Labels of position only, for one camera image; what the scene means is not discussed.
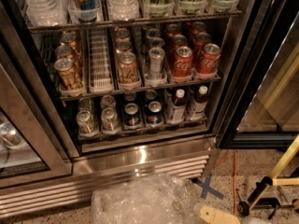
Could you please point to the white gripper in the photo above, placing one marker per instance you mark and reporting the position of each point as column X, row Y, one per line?
column 218, row 216

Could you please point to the front right pepsi can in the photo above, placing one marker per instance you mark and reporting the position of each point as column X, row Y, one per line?
column 154, row 115

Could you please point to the pepsi can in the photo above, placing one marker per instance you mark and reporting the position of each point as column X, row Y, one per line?
column 150, row 96
column 154, row 115
column 130, row 97
column 131, row 114

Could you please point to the open glass fridge door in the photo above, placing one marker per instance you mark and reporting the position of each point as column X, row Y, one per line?
column 259, row 109

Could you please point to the front left pepsi can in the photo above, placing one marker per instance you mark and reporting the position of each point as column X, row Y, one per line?
column 131, row 114

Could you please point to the rear right pepsi can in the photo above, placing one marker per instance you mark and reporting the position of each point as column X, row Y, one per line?
column 150, row 96

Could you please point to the rear left pepsi can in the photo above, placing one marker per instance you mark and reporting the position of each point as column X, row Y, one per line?
column 130, row 97

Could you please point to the front left coca-cola can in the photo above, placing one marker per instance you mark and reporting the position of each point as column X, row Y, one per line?
column 182, row 63

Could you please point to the coca-cola can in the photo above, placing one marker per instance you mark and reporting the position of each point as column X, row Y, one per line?
column 208, row 59
column 182, row 63
column 199, row 41
column 171, row 30
column 177, row 41
column 196, row 28

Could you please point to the front right coca-cola can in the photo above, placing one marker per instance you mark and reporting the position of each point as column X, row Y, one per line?
column 208, row 59

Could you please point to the front left silver can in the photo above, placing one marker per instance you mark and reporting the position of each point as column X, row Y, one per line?
column 86, row 122

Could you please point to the front centre gold can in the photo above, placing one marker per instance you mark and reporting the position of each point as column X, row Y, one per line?
column 127, row 68

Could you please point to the gold can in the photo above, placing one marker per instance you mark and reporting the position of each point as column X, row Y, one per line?
column 124, row 46
column 65, row 51
column 68, row 74
column 72, row 40
column 127, row 68
column 122, row 34

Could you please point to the front slim silver can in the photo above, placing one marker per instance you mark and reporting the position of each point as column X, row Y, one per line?
column 156, row 63

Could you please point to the slim silver can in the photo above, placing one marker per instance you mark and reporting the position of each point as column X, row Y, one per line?
column 156, row 63
column 153, row 32
column 155, row 42

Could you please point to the middle right coca-cola can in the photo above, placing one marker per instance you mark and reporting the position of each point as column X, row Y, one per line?
column 199, row 41

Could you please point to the middle left coca-cola can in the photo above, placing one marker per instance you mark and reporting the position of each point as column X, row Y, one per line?
column 177, row 41

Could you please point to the middle slim silver can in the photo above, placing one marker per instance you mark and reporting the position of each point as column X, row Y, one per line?
column 155, row 42

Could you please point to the rear right coca-cola can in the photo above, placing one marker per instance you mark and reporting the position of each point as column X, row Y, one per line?
column 196, row 28

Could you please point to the empty white can tray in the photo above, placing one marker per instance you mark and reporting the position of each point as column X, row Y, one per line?
column 100, row 74

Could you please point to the rear left coca-cola can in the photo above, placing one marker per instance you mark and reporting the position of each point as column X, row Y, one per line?
column 171, row 30

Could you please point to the middle centre gold can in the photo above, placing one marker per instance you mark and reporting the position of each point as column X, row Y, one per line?
column 124, row 46

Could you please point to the rear slim silver can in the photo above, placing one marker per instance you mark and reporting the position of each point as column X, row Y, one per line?
column 153, row 32

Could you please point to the front left gold can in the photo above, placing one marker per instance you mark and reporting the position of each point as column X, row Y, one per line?
column 68, row 74

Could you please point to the rear centre gold can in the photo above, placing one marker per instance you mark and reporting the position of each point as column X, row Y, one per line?
column 122, row 34

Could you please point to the middle left gold can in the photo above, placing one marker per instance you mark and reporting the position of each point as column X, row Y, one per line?
column 65, row 51

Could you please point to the rear left gold can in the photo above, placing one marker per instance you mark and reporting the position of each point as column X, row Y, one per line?
column 72, row 40

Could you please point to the red bull can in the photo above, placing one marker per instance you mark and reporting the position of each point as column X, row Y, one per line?
column 86, row 10

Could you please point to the blue tape cross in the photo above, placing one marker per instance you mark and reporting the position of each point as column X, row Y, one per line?
column 206, row 188

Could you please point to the yellow wheeled stand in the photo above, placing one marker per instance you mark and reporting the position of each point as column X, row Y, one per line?
column 256, row 200

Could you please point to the right white-capped bottle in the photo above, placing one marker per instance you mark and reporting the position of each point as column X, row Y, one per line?
column 196, row 106

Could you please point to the white-capped bottle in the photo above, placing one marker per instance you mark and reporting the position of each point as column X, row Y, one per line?
column 176, row 107
column 196, row 106

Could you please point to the left white-capped bottle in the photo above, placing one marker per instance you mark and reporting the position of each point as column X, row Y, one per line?
column 176, row 107

